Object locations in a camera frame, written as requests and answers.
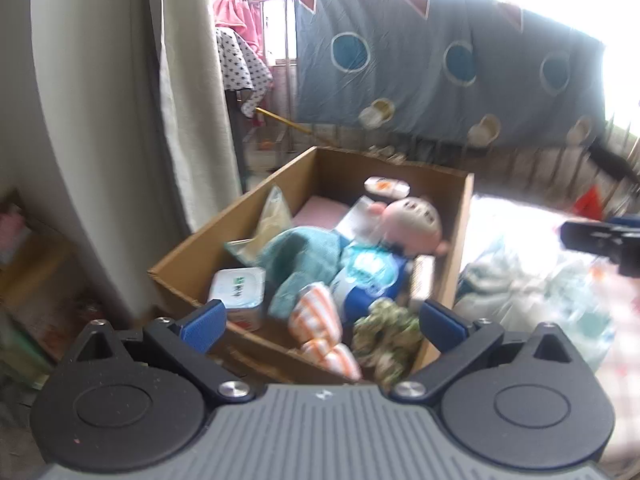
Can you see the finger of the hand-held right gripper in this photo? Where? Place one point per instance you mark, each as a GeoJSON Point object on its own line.
{"type": "Point", "coordinates": [595, 237]}

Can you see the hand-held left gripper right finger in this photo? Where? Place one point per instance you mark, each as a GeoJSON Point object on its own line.
{"type": "Point", "coordinates": [445, 327]}

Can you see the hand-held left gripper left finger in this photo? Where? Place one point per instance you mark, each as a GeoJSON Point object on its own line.
{"type": "Point", "coordinates": [202, 325]}

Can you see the green camouflage scrunchie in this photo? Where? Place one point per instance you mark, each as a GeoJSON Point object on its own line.
{"type": "Point", "coordinates": [385, 332]}

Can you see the cardboard box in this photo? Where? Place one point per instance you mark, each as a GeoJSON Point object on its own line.
{"type": "Point", "coordinates": [200, 255]}

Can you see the blue and white wipes packet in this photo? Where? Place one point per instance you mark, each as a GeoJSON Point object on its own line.
{"type": "Point", "coordinates": [370, 270]}

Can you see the orange striped towel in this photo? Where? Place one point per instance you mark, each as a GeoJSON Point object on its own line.
{"type": "Point", "coordinates": [317, 315]}

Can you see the light blue woven cloth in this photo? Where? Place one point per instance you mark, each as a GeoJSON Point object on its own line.
{"type": "Point", "coordinates": [300, 260]}

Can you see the white plastic bag blue print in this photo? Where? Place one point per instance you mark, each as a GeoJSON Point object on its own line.
{"type": "Point", "coordinates": [565, 300]}

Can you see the black wheelchair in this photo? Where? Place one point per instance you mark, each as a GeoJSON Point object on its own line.
{"type": "Point", "coordinates": [615, 160]}

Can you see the pink plush pig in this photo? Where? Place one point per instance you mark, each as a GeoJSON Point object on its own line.
{"type": "Point", "coordinates": [415, 225]}

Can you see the pale yellow pouch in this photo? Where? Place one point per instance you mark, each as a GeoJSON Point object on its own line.
{"type": "Point", "coordinates": [272, 217]}

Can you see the pink cloth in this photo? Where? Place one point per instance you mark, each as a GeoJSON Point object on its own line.
{"type": "Point", "coordinates": [317, 210]}

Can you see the wooden shelf with items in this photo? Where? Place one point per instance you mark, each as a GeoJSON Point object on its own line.
{"type": "Point", "coordinates": [40, 260]}

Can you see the cream curtain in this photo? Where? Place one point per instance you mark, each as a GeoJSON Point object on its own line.
{"type": "Point", "coordinates": [195, 110]}

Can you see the yellow stick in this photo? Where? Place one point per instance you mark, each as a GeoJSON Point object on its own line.
{"type": "Point", "coordinates": [280, 119]}

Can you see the blue blanket with circles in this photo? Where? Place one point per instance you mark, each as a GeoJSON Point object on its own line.
{"type": "Point", "coordinates": [425, 95]}

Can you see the star print cloth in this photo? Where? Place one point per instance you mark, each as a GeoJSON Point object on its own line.
{"type": "Point", "coordinates": [240, 65]}

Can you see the pink hanging clothes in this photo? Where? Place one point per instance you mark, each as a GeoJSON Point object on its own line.
{"type": "Point", "coordinates": [235, 10]}

